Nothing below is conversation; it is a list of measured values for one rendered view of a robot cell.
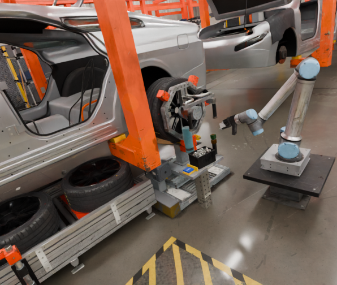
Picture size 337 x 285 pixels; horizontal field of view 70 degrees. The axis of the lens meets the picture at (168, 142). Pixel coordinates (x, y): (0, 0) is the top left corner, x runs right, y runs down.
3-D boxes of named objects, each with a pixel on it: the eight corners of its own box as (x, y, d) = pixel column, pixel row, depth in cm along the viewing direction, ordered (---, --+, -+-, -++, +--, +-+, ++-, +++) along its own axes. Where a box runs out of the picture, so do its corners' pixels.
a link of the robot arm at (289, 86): (308, 51, 175) (250, 119, 216) (308, 54, 165) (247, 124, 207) (322, 60, 174) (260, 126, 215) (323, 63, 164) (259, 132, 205)
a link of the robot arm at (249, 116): (255, 121, 189) (249, 111, 188) (242, 126, 199) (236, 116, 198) (259, 116, 195) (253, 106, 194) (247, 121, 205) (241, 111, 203)
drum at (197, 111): (188, 115, 249) (186, 102, 243) (203, 117, 233) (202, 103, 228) (178, 120, 241) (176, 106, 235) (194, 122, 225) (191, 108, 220)
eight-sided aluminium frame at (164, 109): (203, 126, 268) (197, 77, 246) (208, 127, 263) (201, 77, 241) (167, 146, 238) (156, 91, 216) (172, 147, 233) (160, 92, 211)
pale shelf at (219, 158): (210, 154, 239) (209, 151, 238) (224, 158, 226) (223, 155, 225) (179, 174, 215) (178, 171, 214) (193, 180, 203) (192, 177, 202)
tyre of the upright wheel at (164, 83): (195, 103, 289) (163, 63, 247) (211, 104, 272) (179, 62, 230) (168, 149, 274) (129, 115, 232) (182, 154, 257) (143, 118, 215)
